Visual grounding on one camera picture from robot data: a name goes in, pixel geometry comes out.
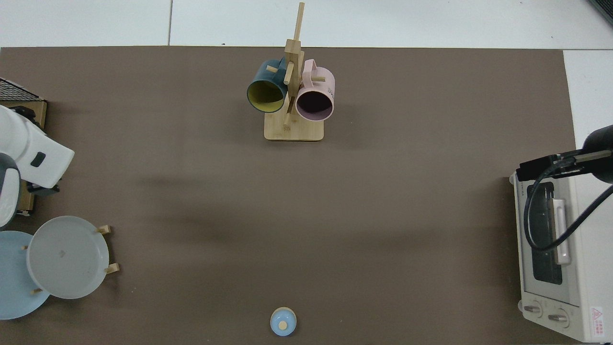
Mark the dark grey corner object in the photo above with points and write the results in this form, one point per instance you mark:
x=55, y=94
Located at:
x=606, y=7

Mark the pale toaster oven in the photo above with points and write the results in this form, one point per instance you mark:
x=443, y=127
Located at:
x=582, y=278

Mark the pink cup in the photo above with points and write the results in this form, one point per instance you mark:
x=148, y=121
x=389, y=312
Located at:
x=322, y=84

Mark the dark teal cup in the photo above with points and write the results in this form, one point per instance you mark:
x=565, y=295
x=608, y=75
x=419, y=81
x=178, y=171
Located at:
x=261, y=76

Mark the brown table cloth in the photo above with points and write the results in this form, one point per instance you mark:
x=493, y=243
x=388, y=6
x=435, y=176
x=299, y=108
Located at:
x=239, y=215

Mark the wooden plate rack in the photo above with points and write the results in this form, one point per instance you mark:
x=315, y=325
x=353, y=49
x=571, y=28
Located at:
x=104, y=229

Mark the light blue plate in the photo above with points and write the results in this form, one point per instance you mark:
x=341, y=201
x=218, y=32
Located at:
x=12, y=278

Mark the grey plate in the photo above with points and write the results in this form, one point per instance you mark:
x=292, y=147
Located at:
x=67, y=258

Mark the small blue round thing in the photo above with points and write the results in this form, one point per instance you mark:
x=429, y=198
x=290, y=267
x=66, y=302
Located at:
x=283, y=322

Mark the wooden cup stand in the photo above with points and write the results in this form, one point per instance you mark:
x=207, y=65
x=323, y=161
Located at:
x=293, y=130

